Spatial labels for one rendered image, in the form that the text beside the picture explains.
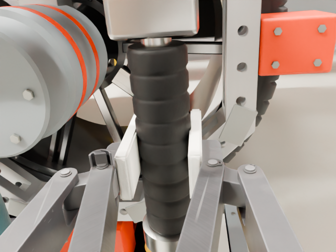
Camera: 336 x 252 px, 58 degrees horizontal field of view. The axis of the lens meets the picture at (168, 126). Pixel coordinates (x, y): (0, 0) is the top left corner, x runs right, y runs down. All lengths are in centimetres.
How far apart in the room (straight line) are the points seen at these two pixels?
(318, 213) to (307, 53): 116
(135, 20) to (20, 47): 14
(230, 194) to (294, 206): 136
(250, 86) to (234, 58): 4
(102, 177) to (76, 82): 18
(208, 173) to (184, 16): 8
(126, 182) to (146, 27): 9
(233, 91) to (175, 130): 23
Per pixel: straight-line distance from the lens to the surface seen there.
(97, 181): 16
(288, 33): 40
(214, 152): 18
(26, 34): 31
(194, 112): 22
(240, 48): 40
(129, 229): 60
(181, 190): 21
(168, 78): 17
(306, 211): 151
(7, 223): 50
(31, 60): 28
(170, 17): 17
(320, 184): 170
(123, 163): 17
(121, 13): 17
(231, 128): 42
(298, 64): 41
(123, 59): 52
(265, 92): 51
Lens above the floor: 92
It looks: 24 degrees down
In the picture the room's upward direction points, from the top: 4 degrees counter-clockwise
